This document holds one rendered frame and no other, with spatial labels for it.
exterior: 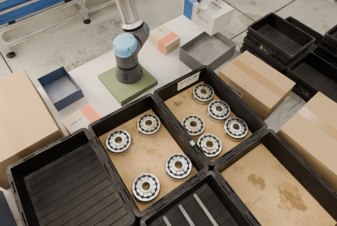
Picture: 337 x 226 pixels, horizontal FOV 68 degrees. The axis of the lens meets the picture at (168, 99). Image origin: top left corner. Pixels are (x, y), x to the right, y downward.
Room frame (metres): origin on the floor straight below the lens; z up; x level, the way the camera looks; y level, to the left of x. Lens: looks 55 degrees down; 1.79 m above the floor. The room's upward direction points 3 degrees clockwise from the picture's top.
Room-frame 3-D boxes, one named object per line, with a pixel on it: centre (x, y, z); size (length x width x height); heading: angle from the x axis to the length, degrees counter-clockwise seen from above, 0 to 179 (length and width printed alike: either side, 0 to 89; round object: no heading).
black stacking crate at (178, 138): (0.38, 0.08, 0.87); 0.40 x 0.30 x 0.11; 36
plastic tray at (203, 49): (1.07, -0.21, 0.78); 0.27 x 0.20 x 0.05; 136
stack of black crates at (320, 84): (1.16, -1.07, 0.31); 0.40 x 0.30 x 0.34; 41
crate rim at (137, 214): (0.38, 0.08, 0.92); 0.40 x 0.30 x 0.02; 36
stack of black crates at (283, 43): (1.46, -0.80, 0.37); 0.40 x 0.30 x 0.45; 41
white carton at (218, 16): (0.98, -0.15, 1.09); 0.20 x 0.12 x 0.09; 41
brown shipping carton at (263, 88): (0.80, -0.43, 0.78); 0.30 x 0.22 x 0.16; 45
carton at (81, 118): (0.56, 0.39, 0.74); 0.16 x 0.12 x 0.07; 135
